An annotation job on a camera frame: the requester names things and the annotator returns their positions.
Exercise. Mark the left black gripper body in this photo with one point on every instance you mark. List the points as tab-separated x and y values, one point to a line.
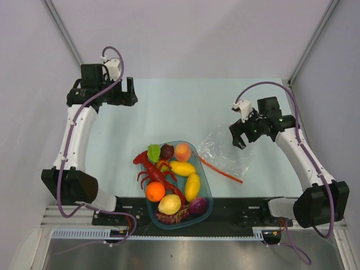
120	98

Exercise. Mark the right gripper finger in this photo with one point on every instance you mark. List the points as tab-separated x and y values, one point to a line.
237	141
241	143

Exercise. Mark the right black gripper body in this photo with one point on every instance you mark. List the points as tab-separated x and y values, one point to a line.
252	127

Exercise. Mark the clear zip top bag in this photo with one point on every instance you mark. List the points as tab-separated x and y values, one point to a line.
217	152

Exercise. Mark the toy peach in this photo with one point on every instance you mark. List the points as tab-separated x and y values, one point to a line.
182	152

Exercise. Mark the green toy fruit slice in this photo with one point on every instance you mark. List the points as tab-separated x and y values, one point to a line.
153	152

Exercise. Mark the yellow toy mango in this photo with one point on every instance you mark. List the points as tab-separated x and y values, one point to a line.
192	187
184	169

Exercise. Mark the dark red toy fruit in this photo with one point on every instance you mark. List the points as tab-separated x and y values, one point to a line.
166	151

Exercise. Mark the purple toy onion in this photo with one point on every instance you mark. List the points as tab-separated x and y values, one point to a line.
198	206

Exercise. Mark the yellow toy lemon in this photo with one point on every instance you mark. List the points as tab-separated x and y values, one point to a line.
169	204

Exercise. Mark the toy orange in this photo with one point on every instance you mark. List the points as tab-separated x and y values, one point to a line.
155	191

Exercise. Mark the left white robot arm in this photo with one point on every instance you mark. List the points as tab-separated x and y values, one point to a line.
67	180

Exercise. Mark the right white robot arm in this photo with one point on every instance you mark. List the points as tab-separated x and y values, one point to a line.
323	199

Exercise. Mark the teal plastic container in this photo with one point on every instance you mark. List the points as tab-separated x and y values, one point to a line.
181	181

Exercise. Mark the small yellow green toy fruit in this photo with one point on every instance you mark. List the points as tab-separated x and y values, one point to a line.
163	165

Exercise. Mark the red toy lobster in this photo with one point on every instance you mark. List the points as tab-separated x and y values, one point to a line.
154	175

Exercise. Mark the toy grape bunch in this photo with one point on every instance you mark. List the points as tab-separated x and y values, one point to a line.
177	218

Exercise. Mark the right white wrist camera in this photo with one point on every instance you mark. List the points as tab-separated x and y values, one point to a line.
243	107

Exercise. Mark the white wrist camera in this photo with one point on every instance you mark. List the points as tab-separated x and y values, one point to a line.
243	107
112	68

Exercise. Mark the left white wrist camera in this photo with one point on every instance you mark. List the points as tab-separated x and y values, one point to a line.
112	68

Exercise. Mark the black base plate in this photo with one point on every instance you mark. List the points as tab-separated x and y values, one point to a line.
225	217

